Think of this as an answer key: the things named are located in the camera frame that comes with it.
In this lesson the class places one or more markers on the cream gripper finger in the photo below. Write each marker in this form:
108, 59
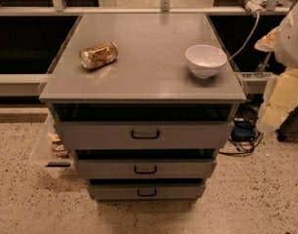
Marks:
267, 42

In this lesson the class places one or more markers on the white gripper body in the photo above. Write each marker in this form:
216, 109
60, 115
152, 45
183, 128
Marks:
291, 43

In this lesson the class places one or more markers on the grey top drawer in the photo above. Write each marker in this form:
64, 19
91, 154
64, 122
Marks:
143, 135

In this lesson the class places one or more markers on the grey drawer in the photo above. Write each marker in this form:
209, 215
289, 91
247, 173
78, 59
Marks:
146, 189
143, 135
144, 163

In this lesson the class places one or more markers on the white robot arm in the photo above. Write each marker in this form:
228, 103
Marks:
286, 48

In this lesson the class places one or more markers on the grey middle drawer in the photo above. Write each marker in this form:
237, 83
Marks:
144, 163

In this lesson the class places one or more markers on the grey bottom drawer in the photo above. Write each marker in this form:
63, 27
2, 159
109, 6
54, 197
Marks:
146, 189

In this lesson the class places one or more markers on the diagonal metal rod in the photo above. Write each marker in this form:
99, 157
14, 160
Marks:
262, 65

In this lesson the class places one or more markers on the white power strip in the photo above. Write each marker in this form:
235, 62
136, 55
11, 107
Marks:
253, 6

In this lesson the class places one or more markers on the white bowl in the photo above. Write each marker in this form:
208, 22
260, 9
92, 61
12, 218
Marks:
205, 61

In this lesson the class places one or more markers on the crushed gold soda can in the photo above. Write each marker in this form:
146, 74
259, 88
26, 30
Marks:
99, 55

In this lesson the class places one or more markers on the clear plastic snack bin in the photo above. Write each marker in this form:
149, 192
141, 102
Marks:
43, 157

